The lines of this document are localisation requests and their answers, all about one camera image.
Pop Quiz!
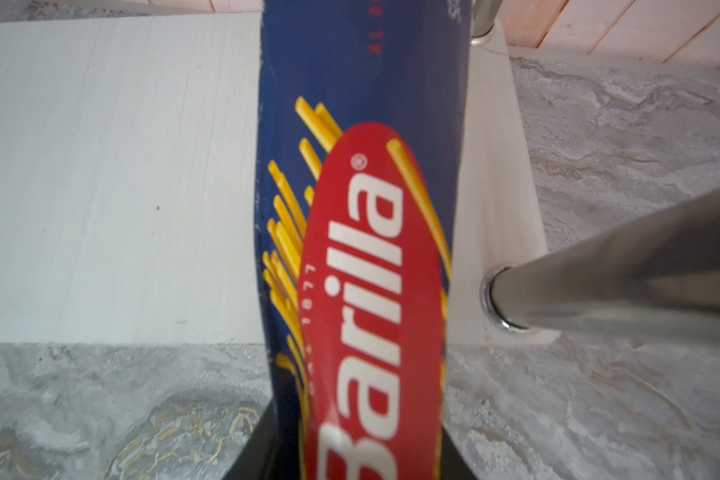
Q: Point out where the white two-tier shelf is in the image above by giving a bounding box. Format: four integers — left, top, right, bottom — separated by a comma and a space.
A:
0, 14, 559, 351

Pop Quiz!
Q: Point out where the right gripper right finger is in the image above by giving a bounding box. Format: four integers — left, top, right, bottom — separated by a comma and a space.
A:
440, 427, 477, 480

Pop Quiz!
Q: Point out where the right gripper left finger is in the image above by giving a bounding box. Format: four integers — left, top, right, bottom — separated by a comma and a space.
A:
223, 401, 279, 480

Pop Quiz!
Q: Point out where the blue Barilla spaghetti box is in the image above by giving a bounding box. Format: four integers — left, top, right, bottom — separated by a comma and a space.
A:
254, 1, 472, 479

